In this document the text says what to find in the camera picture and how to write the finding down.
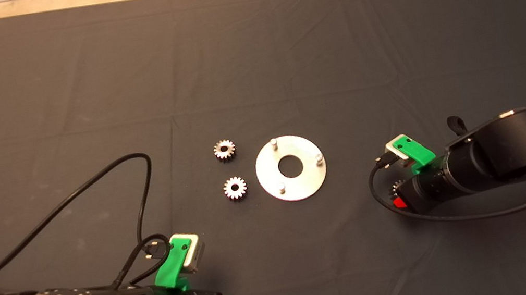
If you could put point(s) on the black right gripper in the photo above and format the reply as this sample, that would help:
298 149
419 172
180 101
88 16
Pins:
430 187

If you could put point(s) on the small steel planetary gear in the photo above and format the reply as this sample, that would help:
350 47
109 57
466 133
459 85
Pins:
242 191
397 186
219 155

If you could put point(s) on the round metal carrier plate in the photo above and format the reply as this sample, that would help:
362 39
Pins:
311 182

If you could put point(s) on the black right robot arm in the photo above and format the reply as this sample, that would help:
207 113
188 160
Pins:
521 143

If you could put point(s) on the dark grey table cloth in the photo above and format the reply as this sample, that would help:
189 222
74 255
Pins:
279 50

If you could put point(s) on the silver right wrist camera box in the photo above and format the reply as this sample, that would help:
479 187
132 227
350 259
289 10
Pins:
395 152

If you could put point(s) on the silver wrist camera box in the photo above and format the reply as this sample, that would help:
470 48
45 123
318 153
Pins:
197 253
395 152

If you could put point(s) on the green right camera mount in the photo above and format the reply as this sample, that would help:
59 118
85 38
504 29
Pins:
419 150

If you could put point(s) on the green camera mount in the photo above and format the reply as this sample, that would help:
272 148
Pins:
419 150
170 270

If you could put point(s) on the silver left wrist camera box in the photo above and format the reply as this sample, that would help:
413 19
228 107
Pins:
197 253

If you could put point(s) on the green left camera mount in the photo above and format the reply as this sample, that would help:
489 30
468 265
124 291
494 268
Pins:
170 270

